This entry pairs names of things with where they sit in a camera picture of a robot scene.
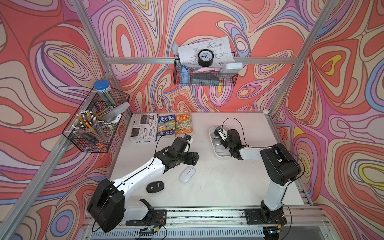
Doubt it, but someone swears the silver wireless mouse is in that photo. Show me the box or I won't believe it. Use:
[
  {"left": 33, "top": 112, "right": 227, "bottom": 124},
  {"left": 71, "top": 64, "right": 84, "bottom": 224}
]
[{"left": 210, "top": 132, "right": 222, "bottom": 145}]

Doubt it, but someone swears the black round mouse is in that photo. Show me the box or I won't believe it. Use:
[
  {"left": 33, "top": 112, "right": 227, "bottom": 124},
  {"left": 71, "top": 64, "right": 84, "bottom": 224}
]
[{"left": 146, "top": 181, "right": 165, "bottom": 194}]

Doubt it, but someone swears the white upside-down mouse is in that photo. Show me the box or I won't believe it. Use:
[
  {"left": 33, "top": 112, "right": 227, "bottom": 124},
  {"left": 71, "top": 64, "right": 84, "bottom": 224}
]
[{"left": 214, "top": 145, "right": 231, "bottom": 157}]

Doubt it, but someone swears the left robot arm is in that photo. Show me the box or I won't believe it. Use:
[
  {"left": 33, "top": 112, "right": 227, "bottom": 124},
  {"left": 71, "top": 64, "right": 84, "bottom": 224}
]
[{"left": 87, "top": 135, "right": 200, "bottom": 233}]

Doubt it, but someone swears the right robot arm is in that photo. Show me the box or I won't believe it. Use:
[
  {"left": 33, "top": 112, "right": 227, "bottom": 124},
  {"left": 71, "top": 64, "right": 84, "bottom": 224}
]
[{"left": 215, "top": 127, "right": 301, "bottom": 226}]

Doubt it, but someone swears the white storage tray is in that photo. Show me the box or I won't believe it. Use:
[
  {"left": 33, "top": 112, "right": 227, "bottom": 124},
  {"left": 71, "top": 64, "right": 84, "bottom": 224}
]
[{"left": 209, "top": 126, "right": 242, "bottom": 160}]

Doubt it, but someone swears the white box in basket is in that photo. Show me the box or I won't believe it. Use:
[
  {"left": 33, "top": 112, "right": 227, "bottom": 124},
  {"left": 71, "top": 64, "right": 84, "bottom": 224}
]
[{"left": 221, "top": 63, "right": 243, "bottom": 74}]

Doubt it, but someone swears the orange 13-storey treehouse book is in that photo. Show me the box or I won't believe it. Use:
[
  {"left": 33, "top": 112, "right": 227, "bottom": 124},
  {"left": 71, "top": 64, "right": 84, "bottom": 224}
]
[{"left": 175, "top": 113, "right": 193, "bottom": 136}]

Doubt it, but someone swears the blue 91-storey treehouse book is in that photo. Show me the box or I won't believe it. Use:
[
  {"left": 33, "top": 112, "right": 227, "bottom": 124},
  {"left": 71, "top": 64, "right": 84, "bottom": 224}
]
[{"left": 157, "top": 115, "right": 176, "bottom": 138}]

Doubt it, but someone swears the black round clock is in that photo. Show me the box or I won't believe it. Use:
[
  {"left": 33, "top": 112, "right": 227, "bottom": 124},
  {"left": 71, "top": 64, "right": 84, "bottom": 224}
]
[{"left": 198, "top": 49, "right": 214, "bottom": 68}]

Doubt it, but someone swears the white paper sheet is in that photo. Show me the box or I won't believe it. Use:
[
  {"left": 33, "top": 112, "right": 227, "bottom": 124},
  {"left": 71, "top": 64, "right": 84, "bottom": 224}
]
[{"left": 178, "top": 37, "right": 235, "bottom": 68}]

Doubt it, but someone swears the clear cup with pens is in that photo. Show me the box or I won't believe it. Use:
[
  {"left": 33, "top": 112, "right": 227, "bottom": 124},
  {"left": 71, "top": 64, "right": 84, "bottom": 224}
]
[{"left": 72, "top": 111, "right": 107, "bottom": 144}]

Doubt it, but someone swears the blue lid pencil jar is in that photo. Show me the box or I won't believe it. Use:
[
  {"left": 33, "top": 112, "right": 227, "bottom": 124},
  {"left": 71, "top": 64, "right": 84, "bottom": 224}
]
[{"left": 94, "top": 80, "right": 119, "bottom": 107}]

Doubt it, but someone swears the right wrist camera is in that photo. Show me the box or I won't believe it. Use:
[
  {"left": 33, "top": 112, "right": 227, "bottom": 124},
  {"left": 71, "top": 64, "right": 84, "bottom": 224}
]
[{"left": 215, "top": 126, "right": 228, "bottom": 141}]

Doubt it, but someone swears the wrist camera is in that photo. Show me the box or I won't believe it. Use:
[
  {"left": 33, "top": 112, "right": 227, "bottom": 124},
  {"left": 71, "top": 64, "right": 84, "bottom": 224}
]
[
  {"left": 184, "top": 135, "right": 193, "bottom": 144},
  {"left": 215, "top": 126, "right": 228, "bottom": 141}
]

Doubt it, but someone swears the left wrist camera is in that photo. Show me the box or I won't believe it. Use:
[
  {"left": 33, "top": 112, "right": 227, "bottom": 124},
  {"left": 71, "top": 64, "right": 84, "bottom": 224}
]
[{"left": 184, "top": 135, "right": 193, "bottom": 144}]

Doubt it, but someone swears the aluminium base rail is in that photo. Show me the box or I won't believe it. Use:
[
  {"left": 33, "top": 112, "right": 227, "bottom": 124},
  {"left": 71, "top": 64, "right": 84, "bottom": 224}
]
[{"left": 75, "top": 205, "right": 338, "bottom": 240}]

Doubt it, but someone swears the black wire basket back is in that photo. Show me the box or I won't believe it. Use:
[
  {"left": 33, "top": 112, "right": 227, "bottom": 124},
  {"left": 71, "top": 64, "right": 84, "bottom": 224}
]
[{"left": 173, "top": 55, "right": 239, "bottom": 87}]

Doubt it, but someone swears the black wire basket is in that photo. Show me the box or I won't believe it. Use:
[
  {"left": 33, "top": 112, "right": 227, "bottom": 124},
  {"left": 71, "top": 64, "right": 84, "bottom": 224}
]
[
  {"left": 62, "top": 89, "right": 121, "bottom": 153},
  {"left": 173, "top": 55, "right": 239, "bottom": 87}
]

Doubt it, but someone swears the black wire basket left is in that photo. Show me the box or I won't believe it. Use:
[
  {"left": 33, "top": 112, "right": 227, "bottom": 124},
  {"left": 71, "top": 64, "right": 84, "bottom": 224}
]
[{"left": 62, "top": 89, "right": 121, "bottom": 153}]

